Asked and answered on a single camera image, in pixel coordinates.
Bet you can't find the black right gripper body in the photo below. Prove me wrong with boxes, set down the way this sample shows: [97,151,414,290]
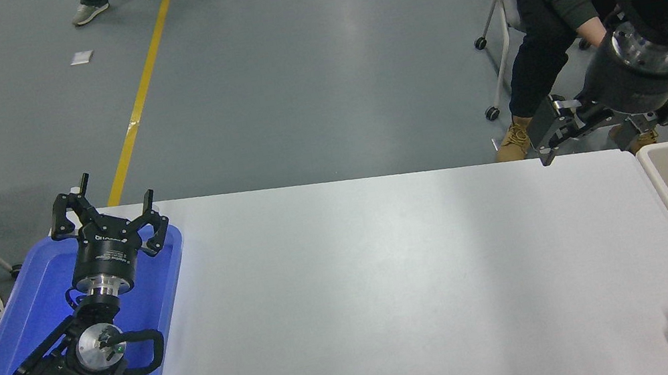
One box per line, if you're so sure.
[574,25,668,123]

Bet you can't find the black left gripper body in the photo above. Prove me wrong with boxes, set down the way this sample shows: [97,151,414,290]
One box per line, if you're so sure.
[66,222,148,291]

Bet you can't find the person's right hand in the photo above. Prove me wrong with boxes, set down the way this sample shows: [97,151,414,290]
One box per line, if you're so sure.
[576,17,610,49]

